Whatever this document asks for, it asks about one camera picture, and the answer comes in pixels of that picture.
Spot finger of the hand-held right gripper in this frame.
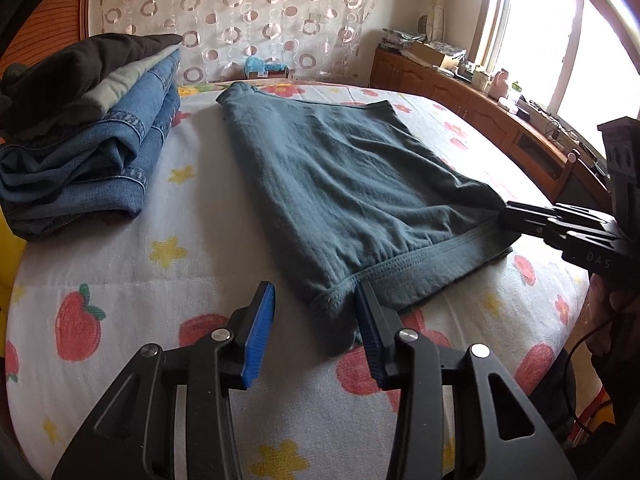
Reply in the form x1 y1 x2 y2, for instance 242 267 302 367
497 201 556 236

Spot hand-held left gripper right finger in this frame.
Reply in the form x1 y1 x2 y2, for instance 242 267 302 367
353 280 576 480

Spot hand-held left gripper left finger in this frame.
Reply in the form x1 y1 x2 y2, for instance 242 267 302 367
50 281 277 480

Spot blue-grey pants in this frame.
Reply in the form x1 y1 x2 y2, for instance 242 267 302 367
216 82 516 358

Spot folded dark brown pants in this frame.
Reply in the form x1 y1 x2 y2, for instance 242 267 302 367
0 33 184 128

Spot person's right hand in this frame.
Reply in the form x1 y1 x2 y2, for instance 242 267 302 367
587 280 640 362

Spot white fruit print sheet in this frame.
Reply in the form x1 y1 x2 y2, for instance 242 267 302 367
5 82 592 480

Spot wooden sideboard cabinet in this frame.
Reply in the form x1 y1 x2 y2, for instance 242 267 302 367
370 46 617 207

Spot window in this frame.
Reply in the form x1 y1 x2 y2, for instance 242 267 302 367
470 0 640 161

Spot open cardboard box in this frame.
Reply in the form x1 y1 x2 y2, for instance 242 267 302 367
409 40 467 69

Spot stack of papers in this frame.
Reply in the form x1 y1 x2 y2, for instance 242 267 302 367
382 28 427 52

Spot patterned window curtain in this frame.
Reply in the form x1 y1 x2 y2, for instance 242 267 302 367
429 0 455 42

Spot folded blue jeans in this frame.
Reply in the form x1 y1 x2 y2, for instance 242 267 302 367
0 52 182 171
0 85 182 238

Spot floral blanket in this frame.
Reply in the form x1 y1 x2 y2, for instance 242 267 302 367
177 76 381 99

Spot yellow stool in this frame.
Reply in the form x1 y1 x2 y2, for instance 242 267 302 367
0 220 27 292

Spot folded light grey garment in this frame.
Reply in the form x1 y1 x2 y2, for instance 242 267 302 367
80 47 181 112

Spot sheer circle pattern curtain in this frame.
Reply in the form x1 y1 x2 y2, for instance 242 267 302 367
82 0 382 84

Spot black cable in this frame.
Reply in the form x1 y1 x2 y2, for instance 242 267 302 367
567 327 614 417

